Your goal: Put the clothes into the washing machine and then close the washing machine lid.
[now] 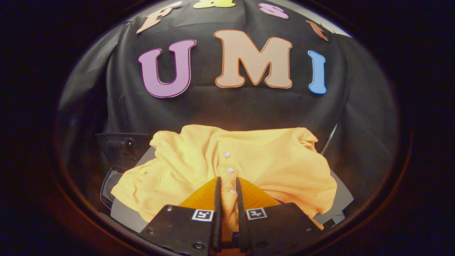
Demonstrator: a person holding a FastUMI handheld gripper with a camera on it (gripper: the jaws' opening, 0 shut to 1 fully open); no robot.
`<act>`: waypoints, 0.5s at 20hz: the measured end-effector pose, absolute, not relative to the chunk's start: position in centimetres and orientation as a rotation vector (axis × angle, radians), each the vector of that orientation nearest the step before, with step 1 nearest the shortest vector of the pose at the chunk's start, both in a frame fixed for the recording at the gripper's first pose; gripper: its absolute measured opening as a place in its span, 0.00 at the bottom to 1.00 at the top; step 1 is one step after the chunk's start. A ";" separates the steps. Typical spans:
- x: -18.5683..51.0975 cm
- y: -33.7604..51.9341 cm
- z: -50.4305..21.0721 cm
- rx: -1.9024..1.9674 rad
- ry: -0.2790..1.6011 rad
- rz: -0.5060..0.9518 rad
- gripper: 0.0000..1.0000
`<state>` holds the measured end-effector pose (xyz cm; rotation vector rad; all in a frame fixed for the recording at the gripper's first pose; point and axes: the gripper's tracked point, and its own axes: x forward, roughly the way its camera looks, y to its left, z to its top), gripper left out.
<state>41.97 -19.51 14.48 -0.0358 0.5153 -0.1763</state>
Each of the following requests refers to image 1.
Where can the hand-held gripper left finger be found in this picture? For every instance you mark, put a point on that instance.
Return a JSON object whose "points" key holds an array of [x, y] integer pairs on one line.
{"points": [[185, 227]]}

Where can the orange polo shirt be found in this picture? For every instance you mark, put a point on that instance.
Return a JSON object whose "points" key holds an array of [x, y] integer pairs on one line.
{"points": [[270, 160]]}

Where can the black backdrop cloth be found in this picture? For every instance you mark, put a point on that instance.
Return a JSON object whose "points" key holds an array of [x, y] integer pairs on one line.
{"points": [[231, 106]]}

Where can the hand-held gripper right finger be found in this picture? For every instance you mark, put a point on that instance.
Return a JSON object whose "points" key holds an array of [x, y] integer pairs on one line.
{"points": [[280, 227]]}

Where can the beige cabinet with dark frame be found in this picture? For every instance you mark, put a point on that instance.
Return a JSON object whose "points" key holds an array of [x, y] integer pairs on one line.
{"points": [[126, 213]]}

